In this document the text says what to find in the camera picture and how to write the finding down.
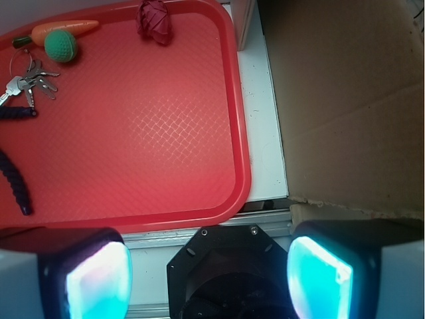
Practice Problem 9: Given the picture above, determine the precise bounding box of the dark purple braided cord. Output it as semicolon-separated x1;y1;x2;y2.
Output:
0;106;39;216

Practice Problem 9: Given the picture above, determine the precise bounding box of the green dimpled ball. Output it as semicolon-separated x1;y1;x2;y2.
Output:
44;30;78;63

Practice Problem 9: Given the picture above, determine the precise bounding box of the brown cardboard box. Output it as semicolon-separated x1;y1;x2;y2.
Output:
259;1;424;223

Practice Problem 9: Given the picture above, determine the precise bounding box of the crumpled dark red paper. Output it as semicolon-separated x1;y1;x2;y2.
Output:
135;1;173;46

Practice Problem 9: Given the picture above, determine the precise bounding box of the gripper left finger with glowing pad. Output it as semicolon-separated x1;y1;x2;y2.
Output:
1;227;132;318

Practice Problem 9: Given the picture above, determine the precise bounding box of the red plastic tray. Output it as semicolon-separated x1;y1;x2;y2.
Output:
1;1;251;233

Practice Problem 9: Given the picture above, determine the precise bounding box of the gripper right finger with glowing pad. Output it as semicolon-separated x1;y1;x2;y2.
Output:
287;219;424;318

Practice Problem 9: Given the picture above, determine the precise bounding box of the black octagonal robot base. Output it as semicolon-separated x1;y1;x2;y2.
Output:
167;225;297;318

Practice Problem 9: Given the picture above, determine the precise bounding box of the orange toy carrot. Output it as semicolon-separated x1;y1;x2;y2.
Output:
12;20;100;49

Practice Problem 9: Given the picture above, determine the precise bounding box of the silver key bunch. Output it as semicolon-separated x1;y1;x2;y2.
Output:
1;49;60;110

